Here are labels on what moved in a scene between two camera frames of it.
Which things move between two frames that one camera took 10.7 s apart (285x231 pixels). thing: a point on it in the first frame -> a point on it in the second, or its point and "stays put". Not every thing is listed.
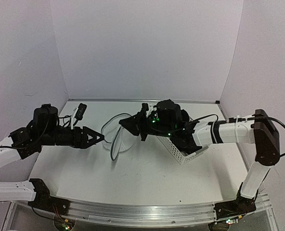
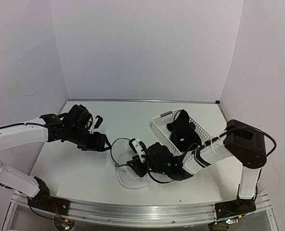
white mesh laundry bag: (118, 138) -> (122, 152)
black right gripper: (132, 120) -> (138, 168)
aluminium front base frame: (146, 213) stays put
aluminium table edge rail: (140, 99) stays put
